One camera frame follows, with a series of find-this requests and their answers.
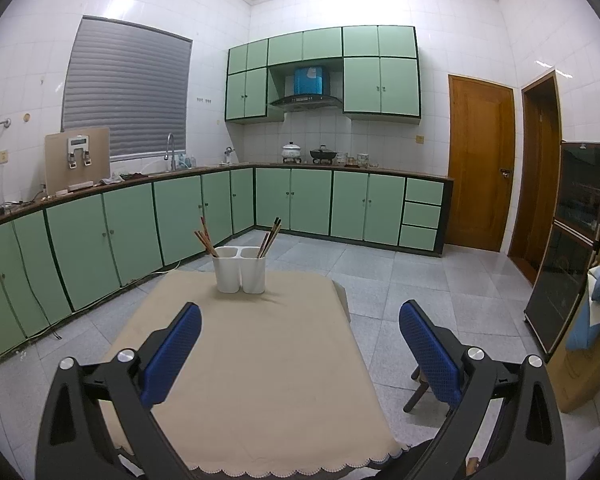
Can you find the white lidded pot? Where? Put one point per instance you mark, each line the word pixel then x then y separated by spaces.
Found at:
pixel 291 152

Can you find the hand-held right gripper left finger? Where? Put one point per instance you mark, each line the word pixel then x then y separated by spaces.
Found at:
pixel 172 355

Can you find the beige tablecloth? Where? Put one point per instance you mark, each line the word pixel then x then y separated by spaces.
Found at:
pixel 260 360

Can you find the black wok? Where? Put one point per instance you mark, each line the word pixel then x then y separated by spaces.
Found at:
pixel 323 155

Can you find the glass jar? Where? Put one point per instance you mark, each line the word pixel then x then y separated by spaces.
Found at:
pixel 363 160
pixel 342 158

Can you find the grey window blind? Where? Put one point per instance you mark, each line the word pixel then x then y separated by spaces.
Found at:
pixel 125 90

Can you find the white power strip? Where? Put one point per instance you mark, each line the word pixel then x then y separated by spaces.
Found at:
pixel 77 188

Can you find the cardboard box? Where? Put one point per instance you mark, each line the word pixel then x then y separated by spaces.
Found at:
pixel 580 375

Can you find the closed wooden door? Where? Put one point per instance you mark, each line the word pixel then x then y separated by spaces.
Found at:
pixel 480 160

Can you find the green lower kitchen cabinets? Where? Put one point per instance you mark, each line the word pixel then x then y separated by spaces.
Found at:
pixel 130 230

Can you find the red-tipped wooden chopstick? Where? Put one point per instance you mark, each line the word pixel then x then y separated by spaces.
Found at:
pixel 206 235

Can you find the green upper kitchen cabinets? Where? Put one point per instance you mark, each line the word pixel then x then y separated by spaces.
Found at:
pixel 380 85

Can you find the recessed wooden door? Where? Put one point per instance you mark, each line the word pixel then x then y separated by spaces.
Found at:
pixel 535 185

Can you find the brown wooden stool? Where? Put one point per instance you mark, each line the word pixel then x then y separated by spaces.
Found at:
pixel 414 397

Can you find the metal kitchen faucet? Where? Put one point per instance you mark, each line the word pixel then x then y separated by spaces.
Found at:
pixel 171 152

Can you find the bottles beside faucet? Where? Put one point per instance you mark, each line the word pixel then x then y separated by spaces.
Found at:
pixel 186 161

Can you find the black chopstick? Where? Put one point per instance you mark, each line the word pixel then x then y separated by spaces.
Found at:
pixel 274 234
pixel 269 235

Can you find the white double utensil holder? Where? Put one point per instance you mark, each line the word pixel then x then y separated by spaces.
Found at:
pixel 240 275

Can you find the white countertop dispenser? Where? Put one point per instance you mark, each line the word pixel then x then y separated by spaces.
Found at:
pixel 227 156

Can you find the green kitchen cabinets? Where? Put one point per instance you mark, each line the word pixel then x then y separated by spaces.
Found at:
pixel 380 85
pixel 130 230

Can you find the black glass-door cabinet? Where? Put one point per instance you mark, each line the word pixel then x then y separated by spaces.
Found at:
pixel 560 270

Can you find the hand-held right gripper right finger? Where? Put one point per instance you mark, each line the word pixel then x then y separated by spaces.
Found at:
pixel 430 355

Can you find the range hood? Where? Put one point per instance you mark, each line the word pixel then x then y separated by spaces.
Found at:
pixel 307 97

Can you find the blue cloth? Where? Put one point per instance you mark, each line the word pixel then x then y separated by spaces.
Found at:
pixel 587 327

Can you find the white wall-mount device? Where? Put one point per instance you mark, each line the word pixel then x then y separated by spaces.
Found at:
pixel 78 152

